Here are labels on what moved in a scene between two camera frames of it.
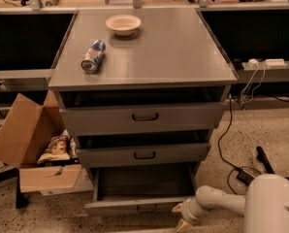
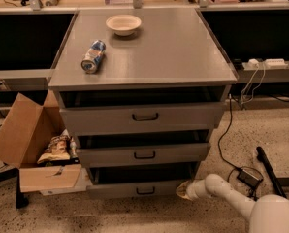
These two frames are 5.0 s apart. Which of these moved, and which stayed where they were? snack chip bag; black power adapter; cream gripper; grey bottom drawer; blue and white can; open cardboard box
Moved: cream gripper; grey bottom drawer
Stayed: open cardboard box; black power adapter; blue and white can; snack chip bag
